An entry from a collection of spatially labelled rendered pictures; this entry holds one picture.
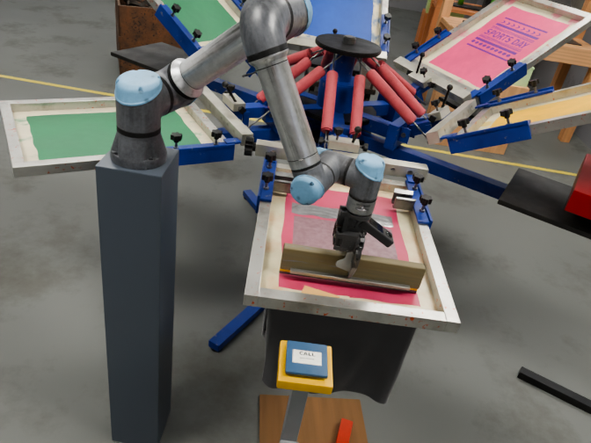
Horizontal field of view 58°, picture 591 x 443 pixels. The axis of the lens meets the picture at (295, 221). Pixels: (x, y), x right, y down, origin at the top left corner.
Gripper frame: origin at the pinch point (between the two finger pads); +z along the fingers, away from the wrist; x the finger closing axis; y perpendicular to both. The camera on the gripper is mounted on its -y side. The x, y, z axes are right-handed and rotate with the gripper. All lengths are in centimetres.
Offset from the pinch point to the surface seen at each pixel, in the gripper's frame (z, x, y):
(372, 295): 5.1, 4.1, -6.9
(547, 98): -27, -108, -88
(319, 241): 5.1, -19.6, 8.2
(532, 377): 96, -62, -115
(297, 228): 5.1, -24.9, 15.5
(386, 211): 5.0, -44.8, -16.6
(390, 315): 2.3, 14.9, -10.3
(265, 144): -3, -68, 31
